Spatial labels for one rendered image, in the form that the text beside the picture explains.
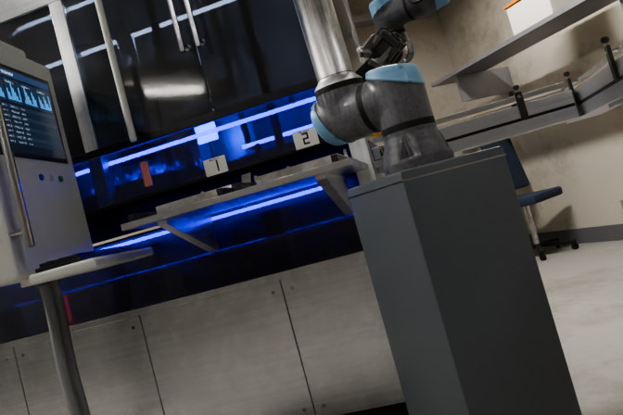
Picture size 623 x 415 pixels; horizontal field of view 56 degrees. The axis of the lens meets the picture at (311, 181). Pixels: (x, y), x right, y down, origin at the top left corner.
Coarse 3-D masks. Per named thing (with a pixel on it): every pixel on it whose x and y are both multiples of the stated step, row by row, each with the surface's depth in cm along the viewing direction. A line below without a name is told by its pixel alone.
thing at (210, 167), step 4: (220, 156) 208; (224, 156) 207; (204, 160) 209; (208, 160) 208; (212, 160) 208; (220, 160) 207; (224, 160) 207; (204, 164) 209; (208, 164) 208; (212, 164) 208; (216, 164) 208; (220, 164) 207; (224, 164) 207; (208, 168) 208; (212, 168) 208; (216, 168) 208; (220, 168) 207; (224, 168) 207; (208, 172) 208; (212, 172) 208; (216, 172) 208; (220, 172) 207; (208, 176) 208
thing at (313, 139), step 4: (312, 128) 200; (296, 132) 202; (300, 132) 201; (308, 132) 201; (312, 132) 200; (316, 132) 200; (296, 136) 202; (300, 136) 201; (304, 136) 201; (312, 136) 200; (316, 136) 200; (296, 140) 202; (300, 140) 201; (308, 140) 201; (312, 140) 200; (316, 140) 200; (296, 144) 201; (300, 144) 201; (308, 144) 201; (312, 144) 200; (316, 144) 200; (296, 148) 202; (300, 148) 201
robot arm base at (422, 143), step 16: (400, 128) 121; (416, 128) 121; (432, 128) 122; (400, 144) 121; (416, 144) 120; (432, 144) 120; (384, 160) 126; (400, 160) 120; (416, 160) 119; (432, 160) 119
